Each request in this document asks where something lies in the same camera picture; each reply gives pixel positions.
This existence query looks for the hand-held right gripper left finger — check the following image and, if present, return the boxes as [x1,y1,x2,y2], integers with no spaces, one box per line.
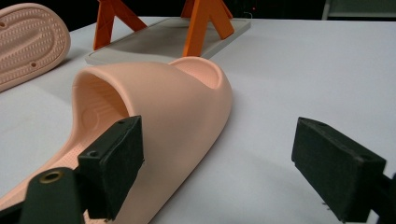
[77,115,146,222]

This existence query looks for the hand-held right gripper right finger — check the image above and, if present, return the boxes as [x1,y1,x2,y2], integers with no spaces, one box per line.
[290,116,388,224]

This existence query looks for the pink foam slipper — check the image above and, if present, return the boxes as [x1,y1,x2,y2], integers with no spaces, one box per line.
[0,56,233,224]
[0,3,72,93]

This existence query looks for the white shoe rack orange legs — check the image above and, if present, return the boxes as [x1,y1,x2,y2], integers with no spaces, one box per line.
[84,0,252,66]

